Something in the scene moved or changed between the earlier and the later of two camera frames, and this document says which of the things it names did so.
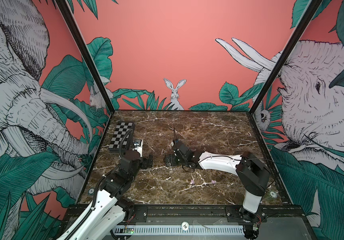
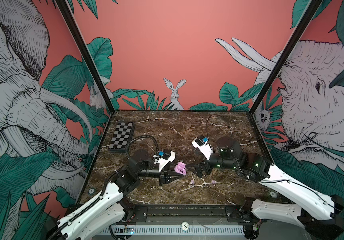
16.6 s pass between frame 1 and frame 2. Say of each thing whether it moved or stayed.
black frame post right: stayed
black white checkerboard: stayed
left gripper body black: moved
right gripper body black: moved
